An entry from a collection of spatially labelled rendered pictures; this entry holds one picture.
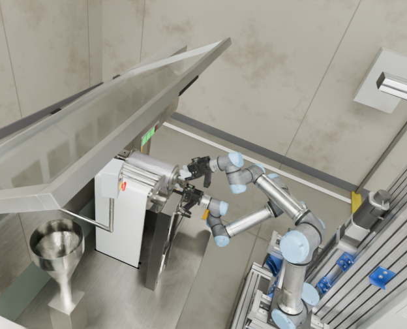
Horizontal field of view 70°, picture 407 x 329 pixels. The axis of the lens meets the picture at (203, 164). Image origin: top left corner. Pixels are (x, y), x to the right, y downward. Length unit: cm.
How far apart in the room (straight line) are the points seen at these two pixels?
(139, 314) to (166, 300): 14
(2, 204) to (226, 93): 367
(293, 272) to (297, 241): 17
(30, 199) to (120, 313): 108
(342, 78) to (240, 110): 129
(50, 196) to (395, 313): 165
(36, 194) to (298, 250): 100
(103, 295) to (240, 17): 320
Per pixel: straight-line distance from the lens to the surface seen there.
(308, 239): 128
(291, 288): 143
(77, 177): 50
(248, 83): 393
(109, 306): 153
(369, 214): 154
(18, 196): 53
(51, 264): 94
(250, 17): 378
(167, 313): 153
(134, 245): 149
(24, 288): 148
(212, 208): 165
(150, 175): 128
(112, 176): 87
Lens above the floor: 229
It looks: 38 degrees down
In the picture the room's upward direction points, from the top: 15 degrees clockwise
